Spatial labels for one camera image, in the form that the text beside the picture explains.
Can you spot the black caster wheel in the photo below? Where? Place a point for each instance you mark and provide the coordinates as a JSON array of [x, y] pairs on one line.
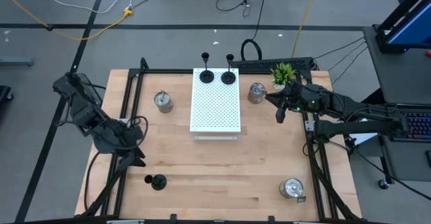
[[383, 184]]

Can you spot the green plant in white pot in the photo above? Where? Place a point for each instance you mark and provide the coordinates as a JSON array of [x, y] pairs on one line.
[[283, 73]]

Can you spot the black computer monitor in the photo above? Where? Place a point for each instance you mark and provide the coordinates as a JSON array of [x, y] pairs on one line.
[[410, 25]]

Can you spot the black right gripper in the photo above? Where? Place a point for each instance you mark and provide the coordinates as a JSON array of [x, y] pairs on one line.
[[301, 98]]

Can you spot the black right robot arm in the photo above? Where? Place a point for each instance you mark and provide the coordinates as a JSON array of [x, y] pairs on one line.
[[363, 128]]

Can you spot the black backlit keyboard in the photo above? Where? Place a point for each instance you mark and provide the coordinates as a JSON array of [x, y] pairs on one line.
[[419, 126]]

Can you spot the silver tin can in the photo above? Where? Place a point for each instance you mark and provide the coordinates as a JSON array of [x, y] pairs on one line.
[[257, 94], [291, 188], [164, 103]]

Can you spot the white paper sheet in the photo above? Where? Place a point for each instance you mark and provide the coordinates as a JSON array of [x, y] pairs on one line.
[[365, 138]]

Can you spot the gray computer desk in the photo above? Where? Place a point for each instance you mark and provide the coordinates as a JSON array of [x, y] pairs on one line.
[[397, 76]]

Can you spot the white perforated metal shelf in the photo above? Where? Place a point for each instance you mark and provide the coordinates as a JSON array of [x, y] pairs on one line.
[[215, 106]]

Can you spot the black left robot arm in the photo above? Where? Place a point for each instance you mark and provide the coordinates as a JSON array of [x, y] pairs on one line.
[[84, 109]]

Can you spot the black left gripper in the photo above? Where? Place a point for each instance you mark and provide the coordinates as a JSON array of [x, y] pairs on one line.
[[128, 154]]

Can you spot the gray metal base bar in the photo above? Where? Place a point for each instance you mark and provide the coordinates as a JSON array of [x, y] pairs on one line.
[[17, 62]]

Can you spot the black candlestick holder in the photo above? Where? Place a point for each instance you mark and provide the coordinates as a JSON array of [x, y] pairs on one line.
[[159, 182], [206, 77], [228, 78]]

